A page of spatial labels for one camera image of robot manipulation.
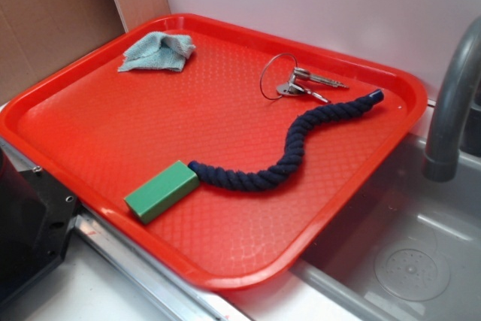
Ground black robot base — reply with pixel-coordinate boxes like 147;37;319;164
1;153;79;309

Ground green rectangular block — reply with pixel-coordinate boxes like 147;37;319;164
124;161;200;225

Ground light blue cloth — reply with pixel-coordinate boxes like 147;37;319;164
117;32;196;72

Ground red plastic tray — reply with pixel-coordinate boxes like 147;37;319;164
1;14;428;290

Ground grey sink basin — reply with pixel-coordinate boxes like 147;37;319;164
292;136;480;320

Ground grey faucet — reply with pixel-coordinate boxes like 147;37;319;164
422;18;480;182

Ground brown cardboard panel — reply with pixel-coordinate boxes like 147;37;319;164
1;0;124;103

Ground dark blue rope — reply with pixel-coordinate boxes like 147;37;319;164
187;89;385;192

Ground silver keys on ring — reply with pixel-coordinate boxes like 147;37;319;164
259;53;349;104

